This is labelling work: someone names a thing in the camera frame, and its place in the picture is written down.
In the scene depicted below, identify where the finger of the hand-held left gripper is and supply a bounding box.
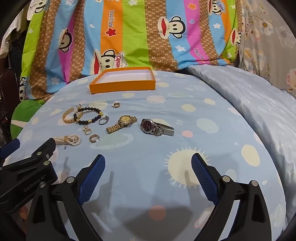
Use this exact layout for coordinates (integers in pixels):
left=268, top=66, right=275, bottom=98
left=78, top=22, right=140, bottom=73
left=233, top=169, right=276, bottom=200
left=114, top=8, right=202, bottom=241
left=0, top=138, right=21, bottom=160
left=0, top=138, right=57, bottom=173

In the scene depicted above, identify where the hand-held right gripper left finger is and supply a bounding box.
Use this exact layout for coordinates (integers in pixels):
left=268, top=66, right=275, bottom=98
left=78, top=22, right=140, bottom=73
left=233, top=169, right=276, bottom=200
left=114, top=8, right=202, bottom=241
left=26, top=154, right=110, bottom=241

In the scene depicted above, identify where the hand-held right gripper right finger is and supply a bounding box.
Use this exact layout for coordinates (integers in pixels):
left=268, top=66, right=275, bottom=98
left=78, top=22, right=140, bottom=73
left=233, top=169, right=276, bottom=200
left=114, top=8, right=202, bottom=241
left=191, top=153, right=272, bottom=241

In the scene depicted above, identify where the pearl bracelet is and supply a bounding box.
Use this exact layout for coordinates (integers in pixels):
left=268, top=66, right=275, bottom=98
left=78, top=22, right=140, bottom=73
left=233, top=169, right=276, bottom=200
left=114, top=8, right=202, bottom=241
left=53, top=135, right=82, bottom=150

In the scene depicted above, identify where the gold chain bracelet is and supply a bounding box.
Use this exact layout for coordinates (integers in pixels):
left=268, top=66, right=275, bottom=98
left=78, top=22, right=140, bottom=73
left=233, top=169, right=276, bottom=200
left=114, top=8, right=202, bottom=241
left=62, top=107, right=84, bottom=124

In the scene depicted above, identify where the black bead bracelet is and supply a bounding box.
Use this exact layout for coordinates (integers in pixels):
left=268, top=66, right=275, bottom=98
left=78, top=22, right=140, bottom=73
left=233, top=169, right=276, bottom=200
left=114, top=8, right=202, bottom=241
left=73, top=107, right=103, bottom=126

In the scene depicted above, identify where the gold wristwatch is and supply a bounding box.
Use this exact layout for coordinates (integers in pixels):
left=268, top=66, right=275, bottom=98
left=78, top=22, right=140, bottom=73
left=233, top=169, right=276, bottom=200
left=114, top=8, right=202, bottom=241
left=106, top=115, right=132, bottom=134

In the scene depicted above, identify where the silver wristwatch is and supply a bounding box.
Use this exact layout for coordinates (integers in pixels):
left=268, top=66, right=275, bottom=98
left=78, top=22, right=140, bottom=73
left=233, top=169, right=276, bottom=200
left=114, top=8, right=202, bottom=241
left=140, top=118, right=174, bottom=137

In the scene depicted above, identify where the orange cardboard box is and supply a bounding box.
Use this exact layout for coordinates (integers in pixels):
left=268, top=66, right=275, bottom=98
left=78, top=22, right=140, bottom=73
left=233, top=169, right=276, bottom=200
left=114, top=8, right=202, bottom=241
left=89, top=67, right=156, bottom=95

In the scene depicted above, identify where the green cushion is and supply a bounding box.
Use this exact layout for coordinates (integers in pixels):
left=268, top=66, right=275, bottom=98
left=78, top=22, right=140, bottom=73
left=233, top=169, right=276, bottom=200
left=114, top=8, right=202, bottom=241
left=10, top=101, right=43, bottom=139

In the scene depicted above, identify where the light blue printed bed sheet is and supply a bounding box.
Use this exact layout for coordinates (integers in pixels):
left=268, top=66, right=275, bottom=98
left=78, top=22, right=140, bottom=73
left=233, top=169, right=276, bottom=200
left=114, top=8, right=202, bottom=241
left=5, top=70, right=286, bottom=241

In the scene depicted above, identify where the plain light blue quilt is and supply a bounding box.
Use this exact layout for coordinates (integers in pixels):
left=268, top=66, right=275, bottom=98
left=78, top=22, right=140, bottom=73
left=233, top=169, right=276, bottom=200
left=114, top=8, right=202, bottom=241
left=187, top=64, right=296, bottom=223

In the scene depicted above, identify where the white glittery cloth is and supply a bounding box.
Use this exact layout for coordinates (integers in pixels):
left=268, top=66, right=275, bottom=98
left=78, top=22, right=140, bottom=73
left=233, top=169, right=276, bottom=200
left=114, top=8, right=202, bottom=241
left=0, top=11, right=30, bottom=61

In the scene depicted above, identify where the grey floral blanket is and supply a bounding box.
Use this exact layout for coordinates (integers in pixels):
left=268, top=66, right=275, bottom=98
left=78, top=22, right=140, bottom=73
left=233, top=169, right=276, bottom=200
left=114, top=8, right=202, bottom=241
left=238, top=0, right=296, bottom=93

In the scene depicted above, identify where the colourful striped cartoon blanket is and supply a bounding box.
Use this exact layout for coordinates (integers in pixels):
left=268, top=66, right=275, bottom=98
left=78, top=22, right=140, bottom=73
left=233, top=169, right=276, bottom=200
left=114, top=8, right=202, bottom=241
left=20, top=0, right=243, bottom=102

